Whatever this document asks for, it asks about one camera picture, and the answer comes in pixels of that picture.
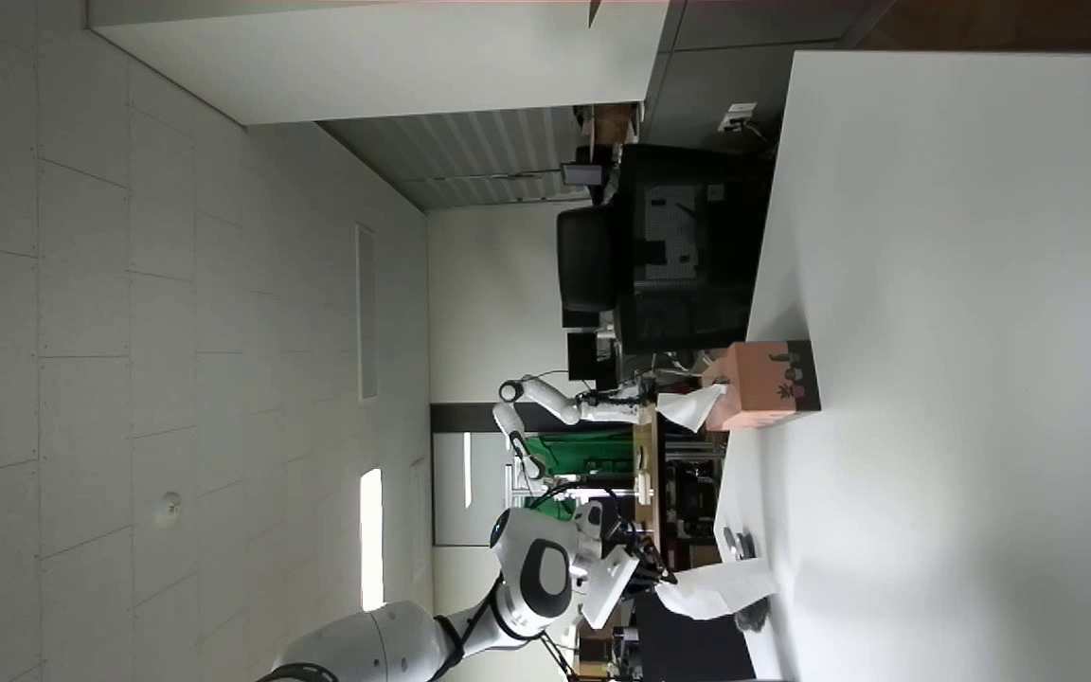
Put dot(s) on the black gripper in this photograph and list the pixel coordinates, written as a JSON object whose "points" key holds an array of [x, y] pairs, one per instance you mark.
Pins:
{"points": [[639, 566]]}

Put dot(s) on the white tissue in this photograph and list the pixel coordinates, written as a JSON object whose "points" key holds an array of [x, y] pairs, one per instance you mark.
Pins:
{"points": [[713, 588]]}

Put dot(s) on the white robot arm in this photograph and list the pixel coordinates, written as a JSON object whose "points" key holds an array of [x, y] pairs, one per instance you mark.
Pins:
{"points": [[547, 570]]}

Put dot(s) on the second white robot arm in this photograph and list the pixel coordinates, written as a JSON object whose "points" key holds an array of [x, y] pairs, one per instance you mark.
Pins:
{"points": [[592, 436]]}

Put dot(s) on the pink black tissue box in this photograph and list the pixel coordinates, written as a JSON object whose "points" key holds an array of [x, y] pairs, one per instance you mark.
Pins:
{"points": [[767, 386]]}

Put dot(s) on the black monitor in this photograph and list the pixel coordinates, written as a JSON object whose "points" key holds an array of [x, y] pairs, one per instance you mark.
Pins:
{"points": [[672, 257]]}

